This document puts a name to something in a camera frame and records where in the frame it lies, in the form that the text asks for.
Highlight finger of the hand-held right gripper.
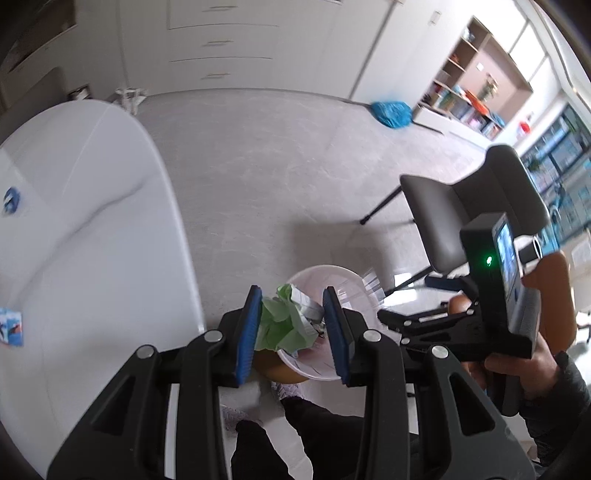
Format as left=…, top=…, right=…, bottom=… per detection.
left=424, top=274, right=476, bottom=294
left=378, top=308, right=481, bottom=344

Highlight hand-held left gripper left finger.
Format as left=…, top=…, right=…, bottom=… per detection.
left=46, top=285, right=264, bottom=480

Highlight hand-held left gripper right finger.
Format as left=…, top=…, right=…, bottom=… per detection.
left=322, top=286, right=536, bottom=480

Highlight green white wrapper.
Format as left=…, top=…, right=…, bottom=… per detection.
left=256, top=284, right=317, bottom=352

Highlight white printed paper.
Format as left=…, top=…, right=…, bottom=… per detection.
left=292, top=287, right=325, bottom=330

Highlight clear plastic bin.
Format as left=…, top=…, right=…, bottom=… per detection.
left=277, top=264, right=386, bottom=381

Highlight person's right forearm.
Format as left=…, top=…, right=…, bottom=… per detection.
left=522, top=351, right=591, bottom=467

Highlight person's right hand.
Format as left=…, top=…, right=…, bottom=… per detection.
left=482, top=342, right=566, bottom=402

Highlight brown wooden stool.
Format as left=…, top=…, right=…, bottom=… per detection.
left=253, top=351, right=310, bottom=384

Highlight grey patterned slipper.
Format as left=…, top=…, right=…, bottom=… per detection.
left=219, top=403, right=265, bottom=430
left=272, top=381, right=306, bottom=400

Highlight person's black trousers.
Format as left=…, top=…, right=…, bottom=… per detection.
left=231, top=396, right=416, bottom=480

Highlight glass window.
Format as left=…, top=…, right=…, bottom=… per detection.
left=519, top=104, right=591, bottom=241

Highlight blue plastic bag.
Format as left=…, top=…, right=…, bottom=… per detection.
left=370, top=100, right=411, bottom=130

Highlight open bookshelf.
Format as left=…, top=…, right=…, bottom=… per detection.
left=413, top=16, right=534, bottom=141

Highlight blue patterned crumpled paper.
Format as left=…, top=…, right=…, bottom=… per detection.
left=0, top=307, right=24, bottom=346

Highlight small white rack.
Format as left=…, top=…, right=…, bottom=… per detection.
left=115, top=87, right=146, bottom=114

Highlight beige drawer cabinet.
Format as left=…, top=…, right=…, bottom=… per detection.
left=115, top=0, right=402, bottom=100

